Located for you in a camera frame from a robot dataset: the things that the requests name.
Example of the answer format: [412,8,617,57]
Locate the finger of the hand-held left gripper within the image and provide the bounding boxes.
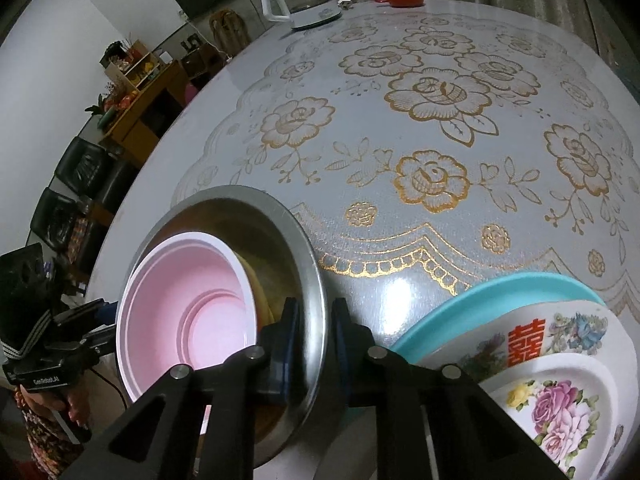
[79,327,119,357]
[52,298,120,327]

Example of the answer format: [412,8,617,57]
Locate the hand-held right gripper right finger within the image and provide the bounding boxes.
[331,297,571,480]

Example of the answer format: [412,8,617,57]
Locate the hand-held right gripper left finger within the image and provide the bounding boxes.
[57,297,301,480]

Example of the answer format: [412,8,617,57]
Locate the yellow bowl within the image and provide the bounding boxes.
[235,252,276,328]

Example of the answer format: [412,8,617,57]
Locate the red bowl pink inside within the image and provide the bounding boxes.
[115,232,261,436]

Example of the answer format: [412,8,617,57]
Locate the steel bowl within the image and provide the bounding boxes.
[127,185,328,471]

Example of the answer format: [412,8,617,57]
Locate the turquoise plate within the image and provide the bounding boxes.
[389,272,608,366]

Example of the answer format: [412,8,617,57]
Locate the white deep plate floral rim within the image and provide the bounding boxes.
[417,300,626,480]

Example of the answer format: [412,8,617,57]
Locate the white plate pink flowers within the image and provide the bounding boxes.
[477,354,626,480]

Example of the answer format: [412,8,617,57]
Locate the person's left hand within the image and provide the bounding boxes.
[22,385,92,435]

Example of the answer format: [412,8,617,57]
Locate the patterned cushion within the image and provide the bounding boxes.
[67,215,91,261]

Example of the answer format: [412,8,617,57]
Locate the floral patterned clothing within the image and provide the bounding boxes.
[15,390,83,480]

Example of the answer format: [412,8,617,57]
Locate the black leather sofa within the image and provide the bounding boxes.
[30,135,138,281]

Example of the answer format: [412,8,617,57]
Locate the wooden cabinet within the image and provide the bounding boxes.
[97,60,193,166]

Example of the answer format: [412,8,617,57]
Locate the fruit decoration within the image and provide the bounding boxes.
[87,92,141,126]

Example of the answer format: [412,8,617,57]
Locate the gold floral lace tablecloth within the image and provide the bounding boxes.
[172,10,640,321]

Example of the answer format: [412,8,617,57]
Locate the small wooden shelf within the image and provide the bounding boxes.
[99,40,166,106]

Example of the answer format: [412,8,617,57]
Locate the carved wooden chair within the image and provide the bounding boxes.
[208,8,252,58]

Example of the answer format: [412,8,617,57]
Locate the thin black cable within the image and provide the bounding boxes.
[90,365,128,408]

